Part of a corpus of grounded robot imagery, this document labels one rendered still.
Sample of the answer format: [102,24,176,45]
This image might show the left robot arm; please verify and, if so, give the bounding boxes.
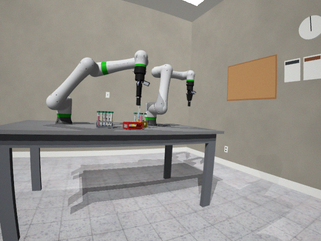
[145,64,195,126]

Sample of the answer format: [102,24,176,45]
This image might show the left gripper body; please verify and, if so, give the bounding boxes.
[187,86,193,94]

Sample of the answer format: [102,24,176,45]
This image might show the red rack with round wells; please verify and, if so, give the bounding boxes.
[123,122,143,130]

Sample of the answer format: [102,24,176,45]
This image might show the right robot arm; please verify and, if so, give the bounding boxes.
[46,50,148,124]

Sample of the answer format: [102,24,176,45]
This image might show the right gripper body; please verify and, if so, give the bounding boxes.
[135,73,144,83]

